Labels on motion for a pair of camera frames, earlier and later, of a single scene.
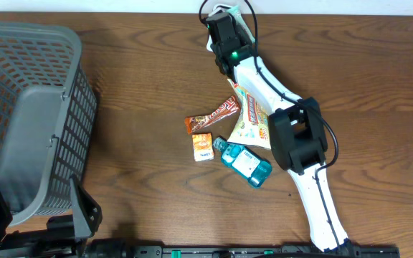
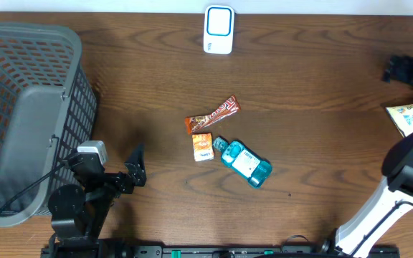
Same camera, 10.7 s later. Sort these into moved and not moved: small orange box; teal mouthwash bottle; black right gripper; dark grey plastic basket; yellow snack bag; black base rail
Moved: black right gripper; yellow snack bag
Not moved: teal mouthwash bottle; black base rail; small orange box; dark grey plastic basket
